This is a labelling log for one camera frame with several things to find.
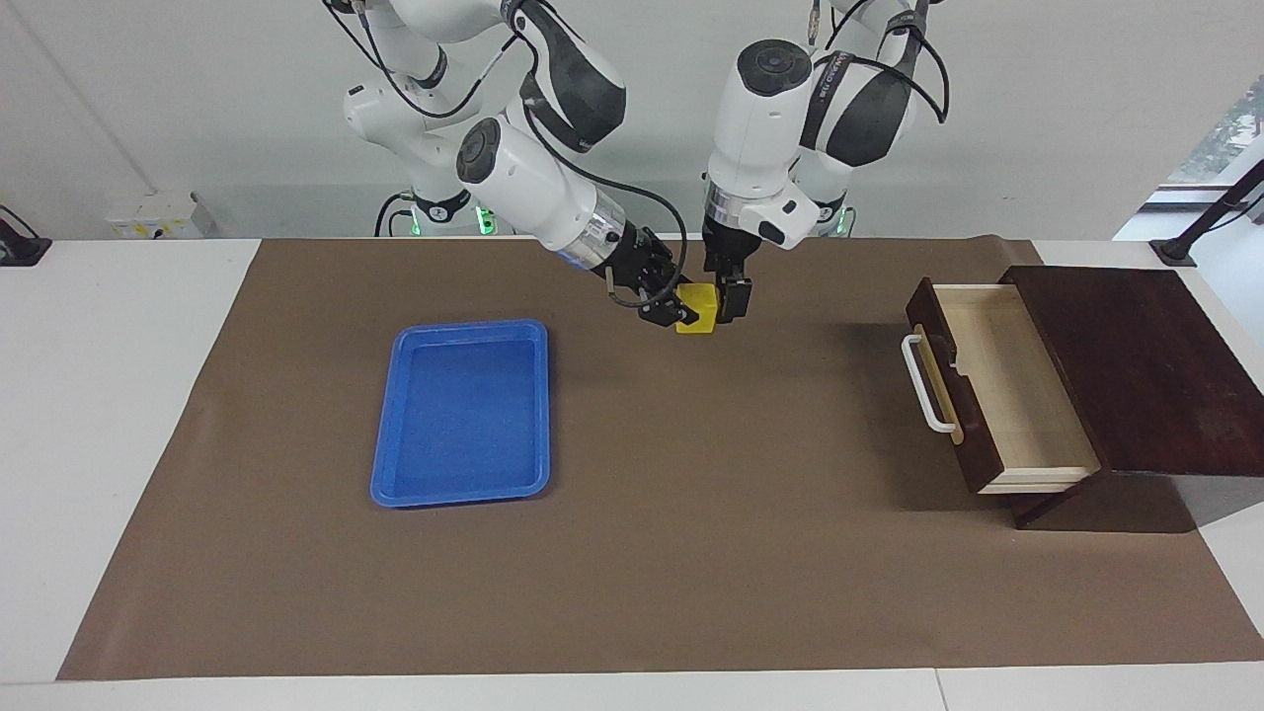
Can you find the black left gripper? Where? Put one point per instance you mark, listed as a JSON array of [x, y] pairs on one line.
[[733, 252]]

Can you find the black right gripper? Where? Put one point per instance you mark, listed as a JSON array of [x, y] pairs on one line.
[[642, 267]]

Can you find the yellow block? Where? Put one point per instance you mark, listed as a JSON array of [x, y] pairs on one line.
[[699, 311]]

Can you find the dark wooden drawer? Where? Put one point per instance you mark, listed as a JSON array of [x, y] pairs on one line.
[[1017, 395]]

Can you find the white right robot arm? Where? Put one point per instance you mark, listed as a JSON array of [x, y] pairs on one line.
[[533, 188]]

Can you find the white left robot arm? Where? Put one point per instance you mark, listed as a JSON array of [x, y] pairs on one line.
[[770, 128]]

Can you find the brown table mat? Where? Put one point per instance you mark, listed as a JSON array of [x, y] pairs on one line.
[[691, 494]]

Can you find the blue plastic tray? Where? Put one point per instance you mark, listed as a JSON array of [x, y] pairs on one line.
[[459, 415]]

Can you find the dark wooden cabinet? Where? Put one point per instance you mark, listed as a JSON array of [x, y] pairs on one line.
[[1165, 375]]

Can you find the black stand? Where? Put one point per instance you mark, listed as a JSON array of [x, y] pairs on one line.
[[1200, 227]]

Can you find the window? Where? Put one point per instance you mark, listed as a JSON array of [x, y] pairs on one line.
[[1224, 138]]

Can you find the white wall socket box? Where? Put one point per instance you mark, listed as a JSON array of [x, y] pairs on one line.
[[158, 217]]

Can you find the black desk mount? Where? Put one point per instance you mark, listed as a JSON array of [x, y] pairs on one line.
[[20, 245]]

